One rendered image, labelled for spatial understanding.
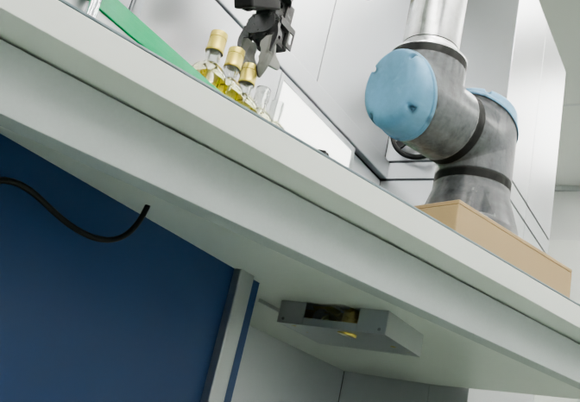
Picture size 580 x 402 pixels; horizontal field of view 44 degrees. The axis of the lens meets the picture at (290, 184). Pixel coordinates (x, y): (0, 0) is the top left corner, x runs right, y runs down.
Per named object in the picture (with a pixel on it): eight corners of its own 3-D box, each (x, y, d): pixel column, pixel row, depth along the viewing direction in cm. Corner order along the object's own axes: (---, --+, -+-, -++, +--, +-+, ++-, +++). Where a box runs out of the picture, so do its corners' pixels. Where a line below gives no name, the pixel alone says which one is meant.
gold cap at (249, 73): (243, 90, 148) (249, 72, 150) (257, 88, 146) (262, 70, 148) (234, 80, 145) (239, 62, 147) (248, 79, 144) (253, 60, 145)
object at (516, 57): (446, 274, 284) (475, 79, 315) (545, 280, 264) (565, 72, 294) (375, 206, 230) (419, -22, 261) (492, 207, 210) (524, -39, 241)
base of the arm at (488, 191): (535, 257, 106) (541, 196, 110) (483, 221, 97) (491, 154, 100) (448, 260, 117) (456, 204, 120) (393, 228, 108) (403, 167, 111)
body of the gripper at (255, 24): (291, 54, 153) (303, 7, 157) (270, 31, 147) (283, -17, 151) (261, 57, 157) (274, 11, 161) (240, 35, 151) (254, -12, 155)
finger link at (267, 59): (282, 85, 148) (286, 48, 152) (267, 70, 144) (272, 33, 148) (269, 88, 150) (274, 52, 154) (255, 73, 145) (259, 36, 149)
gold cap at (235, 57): (219, 68, 142) (225, 49, 143) (235, 76, 143) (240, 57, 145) (228, 62, 139) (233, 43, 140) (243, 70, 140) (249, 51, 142)
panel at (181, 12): (324, 257, 202) (346, 148, 214) (332, 258, 200) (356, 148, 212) (100, 96, 133) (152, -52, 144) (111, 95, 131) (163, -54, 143)
